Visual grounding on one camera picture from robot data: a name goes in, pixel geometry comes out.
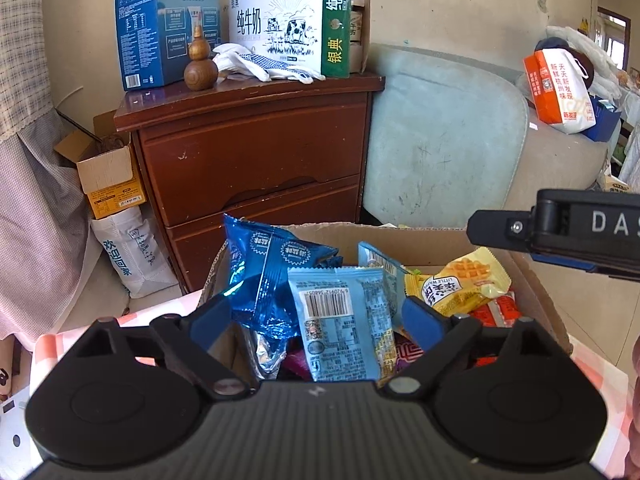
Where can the purple snack packet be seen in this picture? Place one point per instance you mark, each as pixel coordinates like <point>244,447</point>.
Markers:
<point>407,352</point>

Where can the wooden gourd ornament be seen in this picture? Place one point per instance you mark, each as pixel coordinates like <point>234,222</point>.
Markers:
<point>201,75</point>

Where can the orange white shopping bag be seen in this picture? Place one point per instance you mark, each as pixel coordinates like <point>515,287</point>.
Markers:
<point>550,95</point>

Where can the brown framed window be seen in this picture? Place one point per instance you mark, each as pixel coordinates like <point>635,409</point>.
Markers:
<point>617,40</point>

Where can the brown wooden nightstand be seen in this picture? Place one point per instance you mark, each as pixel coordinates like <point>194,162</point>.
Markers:
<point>250,150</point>

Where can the checked grey cloth cover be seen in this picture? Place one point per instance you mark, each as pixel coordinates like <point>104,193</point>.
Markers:
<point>35,200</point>

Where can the small yellow snack packet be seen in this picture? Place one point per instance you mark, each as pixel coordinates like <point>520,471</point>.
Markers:
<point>465,280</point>

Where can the white yellow carton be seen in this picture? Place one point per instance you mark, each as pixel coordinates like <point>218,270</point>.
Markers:
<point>615,182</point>

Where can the white fabric bag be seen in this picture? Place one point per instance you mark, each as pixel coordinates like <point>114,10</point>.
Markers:
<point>125,255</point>

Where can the pink checked tablecloth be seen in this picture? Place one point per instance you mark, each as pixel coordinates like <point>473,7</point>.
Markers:
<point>55,345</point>

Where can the orange snack packet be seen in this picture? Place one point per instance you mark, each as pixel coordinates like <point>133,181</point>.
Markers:
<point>495,312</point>

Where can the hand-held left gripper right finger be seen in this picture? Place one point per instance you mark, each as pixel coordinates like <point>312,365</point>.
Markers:
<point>425,325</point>

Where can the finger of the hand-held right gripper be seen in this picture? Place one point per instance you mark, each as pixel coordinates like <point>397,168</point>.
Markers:
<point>500,230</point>
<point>600,269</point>

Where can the pile of white clothes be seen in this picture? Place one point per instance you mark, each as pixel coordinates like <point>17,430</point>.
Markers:
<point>605,60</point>

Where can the shiny blue snack packet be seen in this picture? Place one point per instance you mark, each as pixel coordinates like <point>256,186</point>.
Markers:
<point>260,270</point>

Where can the person's right forearm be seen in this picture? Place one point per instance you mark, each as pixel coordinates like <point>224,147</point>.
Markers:
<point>634,410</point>

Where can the light blue snack packet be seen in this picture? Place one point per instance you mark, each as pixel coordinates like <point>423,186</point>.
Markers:
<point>340,330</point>
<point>380,265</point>

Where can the light blue sofa cushion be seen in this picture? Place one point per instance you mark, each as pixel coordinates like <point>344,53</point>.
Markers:
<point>440,145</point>

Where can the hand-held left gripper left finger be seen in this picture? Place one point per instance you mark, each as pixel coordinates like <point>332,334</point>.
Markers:
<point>212,320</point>

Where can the blue gift carton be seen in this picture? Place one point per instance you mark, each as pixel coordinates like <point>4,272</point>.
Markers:
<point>155,35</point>

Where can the white cow print carton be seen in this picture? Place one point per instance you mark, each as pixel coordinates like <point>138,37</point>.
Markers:
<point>280,10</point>

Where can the blue paper bag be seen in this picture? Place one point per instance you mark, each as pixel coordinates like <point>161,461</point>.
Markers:
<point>607,120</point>

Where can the brown cardboard carton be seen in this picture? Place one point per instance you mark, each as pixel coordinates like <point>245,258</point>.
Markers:
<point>361,55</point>

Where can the beige sofa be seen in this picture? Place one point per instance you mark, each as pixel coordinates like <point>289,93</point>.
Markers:
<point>555,165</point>

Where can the small yellow cardboard box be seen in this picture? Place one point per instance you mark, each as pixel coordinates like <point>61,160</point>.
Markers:
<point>100,175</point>

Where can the white dotted work gloves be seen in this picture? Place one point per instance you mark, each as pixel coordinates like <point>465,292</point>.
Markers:
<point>250,62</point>

